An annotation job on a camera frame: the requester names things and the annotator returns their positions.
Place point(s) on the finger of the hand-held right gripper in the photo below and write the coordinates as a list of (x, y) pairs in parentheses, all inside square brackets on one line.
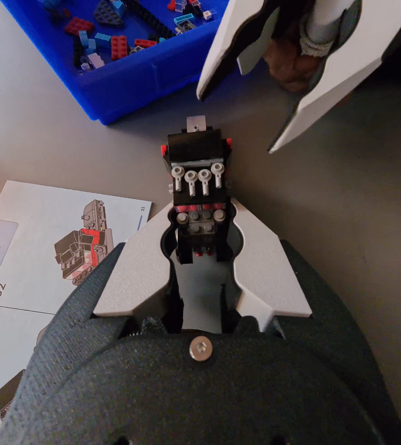
[(228, 41), (353, 76)]

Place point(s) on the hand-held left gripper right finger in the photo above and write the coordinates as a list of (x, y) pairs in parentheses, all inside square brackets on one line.
[(273, 278)]

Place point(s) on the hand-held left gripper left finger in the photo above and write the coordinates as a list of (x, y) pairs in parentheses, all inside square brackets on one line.
[(134, 278)]

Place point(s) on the blue plastic bin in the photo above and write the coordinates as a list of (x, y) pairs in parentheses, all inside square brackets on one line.
[(134, 87)]

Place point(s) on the black red brick model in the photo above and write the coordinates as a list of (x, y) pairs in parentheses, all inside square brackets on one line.
[(195, 146)]

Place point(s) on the person's right hand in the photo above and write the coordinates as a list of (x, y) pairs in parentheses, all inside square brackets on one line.
[(287, 66)]

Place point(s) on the instruction booklet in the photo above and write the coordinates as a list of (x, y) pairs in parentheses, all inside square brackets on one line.
[(47, 215)]

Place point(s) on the pile of loose bricks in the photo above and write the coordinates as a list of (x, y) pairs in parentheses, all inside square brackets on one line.
[(117, 45)]

